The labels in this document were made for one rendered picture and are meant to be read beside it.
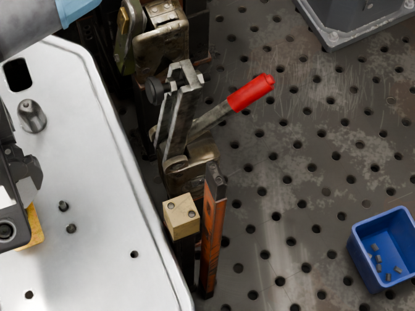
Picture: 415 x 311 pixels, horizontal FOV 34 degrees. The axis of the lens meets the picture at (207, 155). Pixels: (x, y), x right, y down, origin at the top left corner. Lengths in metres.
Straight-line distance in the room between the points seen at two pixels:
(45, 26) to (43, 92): 0.37
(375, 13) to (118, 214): 0.69
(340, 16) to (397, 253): 0.44
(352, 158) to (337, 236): 0.15
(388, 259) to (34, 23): 0.78
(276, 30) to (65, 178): 0.61
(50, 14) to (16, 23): 0.03
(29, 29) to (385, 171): 0.81
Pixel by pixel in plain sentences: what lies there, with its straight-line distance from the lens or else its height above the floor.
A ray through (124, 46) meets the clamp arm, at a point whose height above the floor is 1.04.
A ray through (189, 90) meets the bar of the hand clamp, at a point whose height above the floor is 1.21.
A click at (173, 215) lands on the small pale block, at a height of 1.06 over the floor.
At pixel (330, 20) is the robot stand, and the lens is 1.31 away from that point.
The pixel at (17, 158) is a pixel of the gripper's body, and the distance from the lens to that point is 0.71.
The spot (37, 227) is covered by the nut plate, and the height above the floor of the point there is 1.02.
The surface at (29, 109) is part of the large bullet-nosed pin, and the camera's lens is 0.87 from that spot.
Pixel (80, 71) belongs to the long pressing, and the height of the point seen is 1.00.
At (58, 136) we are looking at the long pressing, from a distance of 0.90.
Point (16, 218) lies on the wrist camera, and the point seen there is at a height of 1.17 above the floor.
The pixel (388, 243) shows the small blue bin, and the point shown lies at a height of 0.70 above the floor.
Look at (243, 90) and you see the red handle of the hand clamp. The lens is 0.76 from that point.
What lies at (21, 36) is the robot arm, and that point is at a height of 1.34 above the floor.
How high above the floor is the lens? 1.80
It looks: 66 degrees down
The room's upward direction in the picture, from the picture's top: 4 degrees clockwise
